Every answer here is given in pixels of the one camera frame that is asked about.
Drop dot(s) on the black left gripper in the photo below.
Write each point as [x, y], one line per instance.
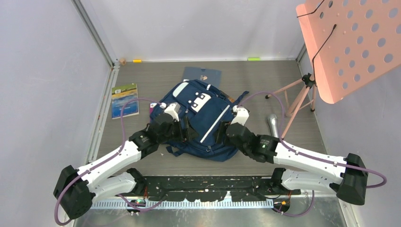
[189, 133]

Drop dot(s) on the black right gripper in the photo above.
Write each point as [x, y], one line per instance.
[222, 126]

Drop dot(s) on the navy blue backpack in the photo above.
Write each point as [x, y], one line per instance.
[205, 106]

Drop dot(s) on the dark Three Days book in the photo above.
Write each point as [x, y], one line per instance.
[230, 99]

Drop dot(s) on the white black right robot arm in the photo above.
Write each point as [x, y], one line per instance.
[304, 169]

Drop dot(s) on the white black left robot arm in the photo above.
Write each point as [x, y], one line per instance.
[78, 188]

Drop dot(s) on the purple cartoon book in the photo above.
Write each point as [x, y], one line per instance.
[151, 107]

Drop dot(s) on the silver metal cylinder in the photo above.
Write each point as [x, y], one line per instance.
[272, 121]

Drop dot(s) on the dark blue notebook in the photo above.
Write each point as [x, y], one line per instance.
[208, 76]

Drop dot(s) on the blue green landscape book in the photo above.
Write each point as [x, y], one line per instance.
[120, 96]

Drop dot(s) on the green tape piece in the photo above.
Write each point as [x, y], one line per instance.
[253, 59]

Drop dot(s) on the small wooden cube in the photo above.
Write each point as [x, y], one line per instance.
[122, 61]

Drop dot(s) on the pink perforated stand board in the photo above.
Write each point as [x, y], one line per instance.
[350, 42]

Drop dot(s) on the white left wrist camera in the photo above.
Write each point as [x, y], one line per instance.
[171, 109]

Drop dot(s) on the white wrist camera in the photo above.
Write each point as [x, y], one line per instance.
[241, 115]
[171, 109]

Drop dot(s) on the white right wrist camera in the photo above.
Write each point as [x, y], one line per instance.
[241, 115]

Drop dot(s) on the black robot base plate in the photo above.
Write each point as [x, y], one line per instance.
[205, 188]

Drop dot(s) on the aluminium frame rail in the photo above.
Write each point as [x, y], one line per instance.
[93, 31]

